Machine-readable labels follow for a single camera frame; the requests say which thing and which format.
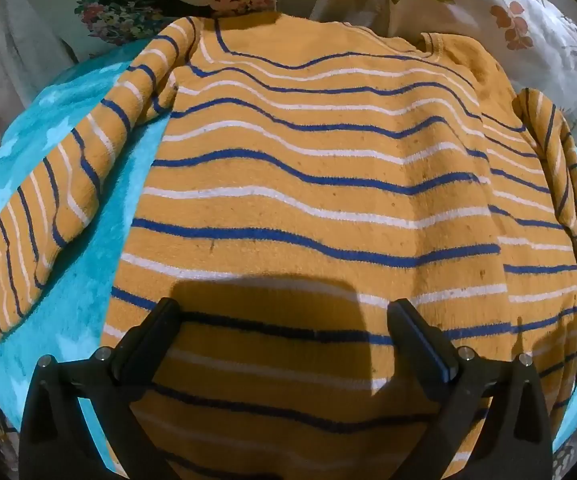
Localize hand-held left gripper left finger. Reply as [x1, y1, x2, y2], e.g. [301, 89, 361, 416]
[18, 297, 184, 480]

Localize turquoise cartoon print blanket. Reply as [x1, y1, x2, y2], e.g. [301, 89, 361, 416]
[0, 45, 577, 461]

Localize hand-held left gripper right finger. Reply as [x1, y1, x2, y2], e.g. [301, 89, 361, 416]
[386, 297, 555, 480]

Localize pale beige curtain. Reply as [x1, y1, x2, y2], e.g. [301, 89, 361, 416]
[0, 0, 89, 131]

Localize dark floral printed cloth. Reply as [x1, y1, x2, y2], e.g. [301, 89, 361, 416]
[73, 0, 279, 46]

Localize yellow striped sweater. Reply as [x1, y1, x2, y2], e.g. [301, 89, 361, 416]
[0, 12, 577, 480]

